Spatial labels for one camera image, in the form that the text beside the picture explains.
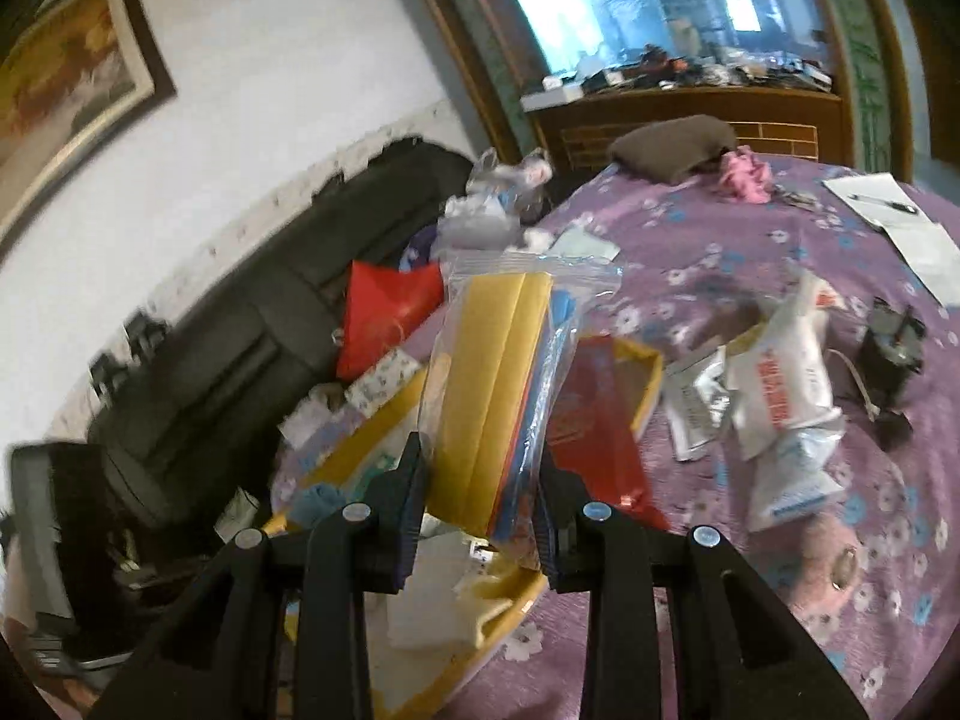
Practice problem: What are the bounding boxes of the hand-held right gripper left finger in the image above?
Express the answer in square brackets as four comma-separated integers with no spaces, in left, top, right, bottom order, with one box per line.
[90,430,431,720]

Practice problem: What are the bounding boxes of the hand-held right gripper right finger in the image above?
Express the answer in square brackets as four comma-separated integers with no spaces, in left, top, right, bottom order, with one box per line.
[538,450,871,720]

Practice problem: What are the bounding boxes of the yellow-rimmed white box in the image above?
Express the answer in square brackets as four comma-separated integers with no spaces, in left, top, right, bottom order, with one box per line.
[270,334,665,720]

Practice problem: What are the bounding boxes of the blue towel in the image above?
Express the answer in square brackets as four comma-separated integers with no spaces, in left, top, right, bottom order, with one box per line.
[288,483,355,530]

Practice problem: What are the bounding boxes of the dark red packet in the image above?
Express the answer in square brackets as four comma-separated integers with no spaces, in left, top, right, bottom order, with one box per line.
[546,333,673,535]

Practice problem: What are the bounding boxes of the yellow cloths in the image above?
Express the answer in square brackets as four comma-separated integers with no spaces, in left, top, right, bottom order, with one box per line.
[415,250,624,542]

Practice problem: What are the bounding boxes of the white pouch blue print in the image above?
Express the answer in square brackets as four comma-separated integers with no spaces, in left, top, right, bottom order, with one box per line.
[748,420,850,535]

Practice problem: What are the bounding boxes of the long white pouch red print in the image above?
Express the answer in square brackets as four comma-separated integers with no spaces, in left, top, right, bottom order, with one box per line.
[730,306,846,460]

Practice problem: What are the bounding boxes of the clear bowl with pink rim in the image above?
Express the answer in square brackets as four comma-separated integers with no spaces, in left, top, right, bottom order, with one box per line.
[795,517,868,605]

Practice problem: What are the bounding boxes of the small patterned box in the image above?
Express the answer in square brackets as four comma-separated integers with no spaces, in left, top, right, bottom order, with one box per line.
[344,350,422,416]

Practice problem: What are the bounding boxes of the crumpled white paper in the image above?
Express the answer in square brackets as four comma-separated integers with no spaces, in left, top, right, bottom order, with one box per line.
[277,382,347,452]

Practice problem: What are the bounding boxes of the silver foil packet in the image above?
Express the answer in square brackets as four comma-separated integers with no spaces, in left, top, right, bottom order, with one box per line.
[664,370,707,463]
[690,348,733,430]

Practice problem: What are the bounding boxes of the purple floral blanket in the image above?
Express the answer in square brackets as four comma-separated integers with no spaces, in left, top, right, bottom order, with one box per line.
[270,154,960,720]

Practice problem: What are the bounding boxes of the red bag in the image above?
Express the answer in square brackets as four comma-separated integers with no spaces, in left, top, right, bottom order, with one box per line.
[335,260,446,384]

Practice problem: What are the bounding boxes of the large black bag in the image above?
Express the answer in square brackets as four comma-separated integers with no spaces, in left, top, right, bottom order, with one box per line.
[85,138,478,535]

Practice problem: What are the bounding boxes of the purple cloth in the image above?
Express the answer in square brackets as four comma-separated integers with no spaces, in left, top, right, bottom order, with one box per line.
[400,224,444,272]

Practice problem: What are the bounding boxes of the white flat packet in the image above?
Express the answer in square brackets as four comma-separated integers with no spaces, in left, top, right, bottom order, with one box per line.
[553,228,623,266]

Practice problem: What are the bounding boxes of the black clip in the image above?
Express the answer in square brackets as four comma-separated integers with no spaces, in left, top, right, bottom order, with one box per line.
[89,355,133,395]
[123,313,170,354]

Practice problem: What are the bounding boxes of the clear plastic bag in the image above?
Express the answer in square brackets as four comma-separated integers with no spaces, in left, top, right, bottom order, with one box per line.
[464,148,557,223]

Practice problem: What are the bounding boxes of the white packet red logo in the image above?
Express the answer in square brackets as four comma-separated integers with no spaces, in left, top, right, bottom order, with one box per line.
[780,268,840,331]

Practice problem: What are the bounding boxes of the pink cloth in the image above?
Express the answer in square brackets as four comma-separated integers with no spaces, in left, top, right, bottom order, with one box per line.
[715,149,774,204]

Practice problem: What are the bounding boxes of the brown cloth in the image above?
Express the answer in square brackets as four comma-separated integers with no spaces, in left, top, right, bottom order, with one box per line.
[605,113,740,185]

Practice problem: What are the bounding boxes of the white flat box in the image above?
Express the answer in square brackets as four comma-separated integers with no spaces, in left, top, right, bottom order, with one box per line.
[520,76,585,113]

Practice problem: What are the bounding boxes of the white paper sheet with pen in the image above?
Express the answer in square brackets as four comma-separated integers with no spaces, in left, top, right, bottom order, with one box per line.
[823,173,932,227]

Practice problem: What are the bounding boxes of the wooden cabinet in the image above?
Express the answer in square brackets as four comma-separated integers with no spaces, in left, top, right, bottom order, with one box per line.
[396,0,925,182]

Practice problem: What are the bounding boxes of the black pen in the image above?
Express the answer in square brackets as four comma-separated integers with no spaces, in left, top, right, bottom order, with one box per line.
[847,193,920,215]

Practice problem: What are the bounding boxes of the pile of assorted small items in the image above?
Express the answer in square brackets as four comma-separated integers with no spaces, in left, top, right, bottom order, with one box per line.
[568,36,838,95]

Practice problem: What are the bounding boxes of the framed painting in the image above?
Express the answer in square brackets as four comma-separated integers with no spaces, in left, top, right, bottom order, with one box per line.
[0,0,180,250]

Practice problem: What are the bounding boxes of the bamboo painted panel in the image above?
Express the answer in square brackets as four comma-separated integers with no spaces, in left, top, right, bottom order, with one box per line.
[813,0,902,175]

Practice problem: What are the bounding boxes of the black motor with wire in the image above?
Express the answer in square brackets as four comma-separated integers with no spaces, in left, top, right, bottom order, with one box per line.
[832,298,926,452]

